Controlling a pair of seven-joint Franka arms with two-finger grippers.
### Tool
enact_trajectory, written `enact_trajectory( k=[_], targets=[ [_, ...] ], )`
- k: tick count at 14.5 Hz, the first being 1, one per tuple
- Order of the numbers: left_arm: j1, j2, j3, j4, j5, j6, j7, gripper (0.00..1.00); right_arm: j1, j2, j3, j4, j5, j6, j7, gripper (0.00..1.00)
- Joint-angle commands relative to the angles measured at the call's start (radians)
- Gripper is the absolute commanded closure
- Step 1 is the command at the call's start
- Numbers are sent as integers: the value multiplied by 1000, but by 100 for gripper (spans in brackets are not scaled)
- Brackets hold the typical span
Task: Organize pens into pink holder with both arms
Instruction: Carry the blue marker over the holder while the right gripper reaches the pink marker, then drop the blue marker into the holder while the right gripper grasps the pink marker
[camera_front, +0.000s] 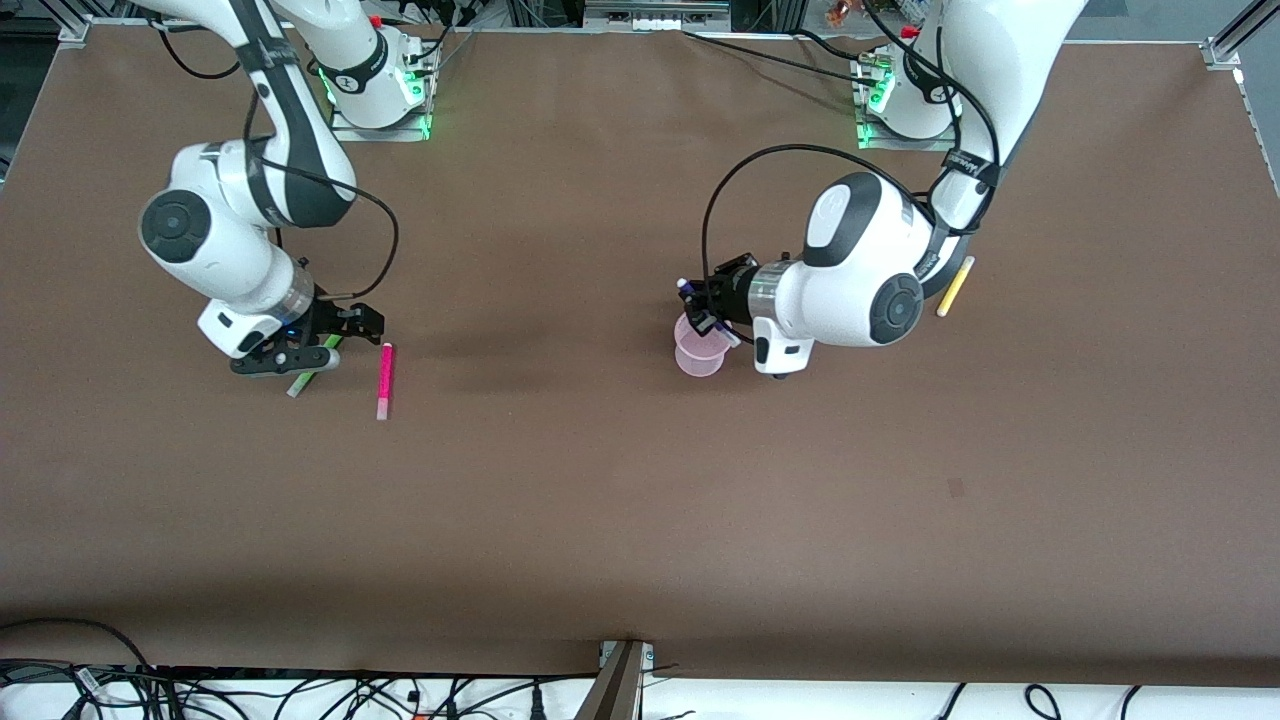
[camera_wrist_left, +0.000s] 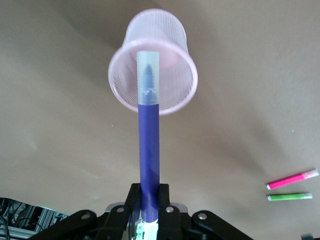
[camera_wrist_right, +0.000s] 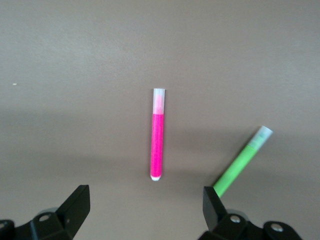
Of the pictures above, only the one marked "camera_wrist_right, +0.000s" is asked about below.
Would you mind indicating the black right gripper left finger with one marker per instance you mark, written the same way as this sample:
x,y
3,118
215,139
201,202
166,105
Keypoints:
x,y
62,222

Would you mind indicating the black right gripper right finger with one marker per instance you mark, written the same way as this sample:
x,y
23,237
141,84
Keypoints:
x,y
225,225

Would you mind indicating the pink highlighter pen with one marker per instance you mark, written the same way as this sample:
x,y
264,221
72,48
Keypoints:
x,y
157,145

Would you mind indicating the green highlighter pen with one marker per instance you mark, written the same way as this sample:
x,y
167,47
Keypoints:
x,y
237,165

